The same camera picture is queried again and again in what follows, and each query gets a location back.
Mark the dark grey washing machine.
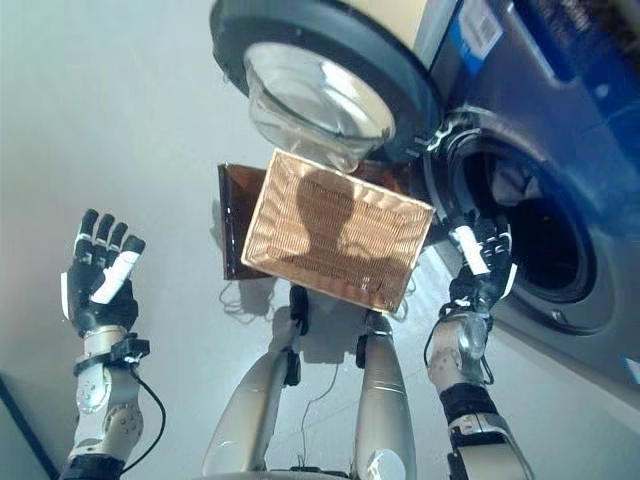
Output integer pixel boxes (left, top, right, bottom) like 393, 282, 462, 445
408, 0, 640, 387

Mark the light grey garment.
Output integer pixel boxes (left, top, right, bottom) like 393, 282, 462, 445
492, 159, 545, 208

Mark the silver left robot leg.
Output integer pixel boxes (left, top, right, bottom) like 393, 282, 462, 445
201, 287, 310, 477

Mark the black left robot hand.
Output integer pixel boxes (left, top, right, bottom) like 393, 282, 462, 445
59, 208, 148, 338

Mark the dark brown stand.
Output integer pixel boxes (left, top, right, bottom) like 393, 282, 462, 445
217, 159, 417, 282

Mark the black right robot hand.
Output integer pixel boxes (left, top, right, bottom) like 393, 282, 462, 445
446, 209, 518, 315

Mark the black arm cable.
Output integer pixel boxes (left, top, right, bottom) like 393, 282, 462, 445
118, 369, 168, 474
422, 319, 495, 387

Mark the silver robot leg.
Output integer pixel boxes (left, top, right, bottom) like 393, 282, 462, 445
352, 312, 418, 480
201, 287, 310, 477

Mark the blue barcode sticker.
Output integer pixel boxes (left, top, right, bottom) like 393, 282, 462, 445
444, 0, 505, 77

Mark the brown wicker laundry tray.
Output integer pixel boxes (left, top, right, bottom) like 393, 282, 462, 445
240, 148, 436, 316

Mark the round washing machine door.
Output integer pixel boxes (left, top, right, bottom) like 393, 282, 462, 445
209, 0, 447, 174

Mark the silver right robot leg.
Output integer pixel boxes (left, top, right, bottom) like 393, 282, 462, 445
352, 312, 418, 480

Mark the thin grey floor cable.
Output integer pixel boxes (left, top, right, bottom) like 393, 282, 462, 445
218, 278, 342, 474

